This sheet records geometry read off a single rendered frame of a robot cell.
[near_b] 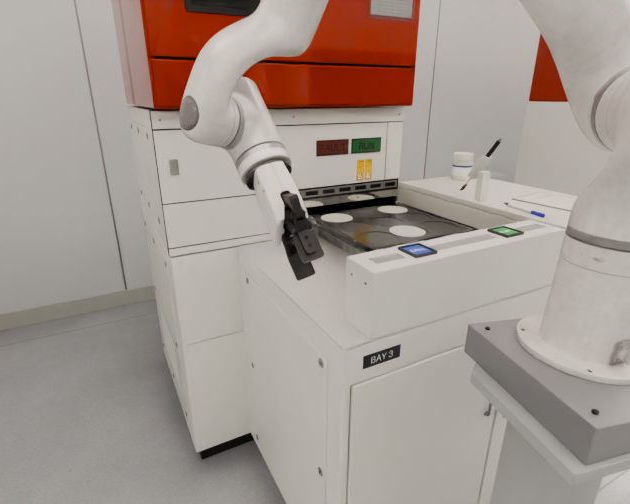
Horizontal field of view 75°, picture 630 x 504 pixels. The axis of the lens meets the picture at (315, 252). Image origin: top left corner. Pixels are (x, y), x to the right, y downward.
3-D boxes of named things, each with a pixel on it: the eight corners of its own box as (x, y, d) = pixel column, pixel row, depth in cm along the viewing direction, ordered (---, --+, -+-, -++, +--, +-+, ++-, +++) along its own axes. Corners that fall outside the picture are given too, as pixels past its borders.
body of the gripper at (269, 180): (244, 192, 68) (269, 252, 66) (242, 159, 59) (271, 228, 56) (286, 178, 70) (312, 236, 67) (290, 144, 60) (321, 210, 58)
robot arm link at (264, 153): (237, 181, 68) (243, 196, 67) (234, 151, 60) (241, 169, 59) (284, 166, 70) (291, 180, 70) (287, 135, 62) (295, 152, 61)
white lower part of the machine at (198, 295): (164, 365, 206) (140, 204, 177) (311, 325, 242) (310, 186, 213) (197, 472, 147) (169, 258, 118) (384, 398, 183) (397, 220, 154)
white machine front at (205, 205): (168, 254, 121) (148, 110, 106) (392, 218, 156) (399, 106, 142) (170, 258, 118) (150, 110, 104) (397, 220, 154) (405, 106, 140)
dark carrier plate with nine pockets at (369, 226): (309, 217, 131) (309, 215, 131) (395, 204, 146) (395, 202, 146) (372, 250, 103) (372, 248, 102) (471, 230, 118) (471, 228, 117)
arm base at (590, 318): (681, 371, 62) (728, 255, 56) (594, 396, 55) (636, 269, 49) (568, 313, 79) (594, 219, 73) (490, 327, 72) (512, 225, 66)
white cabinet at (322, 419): (250, 450, 156) (236, 248, 127) (441, 374, 199) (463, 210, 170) (337, 631, 103) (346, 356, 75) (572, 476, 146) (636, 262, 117)
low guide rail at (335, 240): (318, 235, 137) (318, 226, 136) (323, 234, 138) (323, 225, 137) (420, 296, 96) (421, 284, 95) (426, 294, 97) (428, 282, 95)
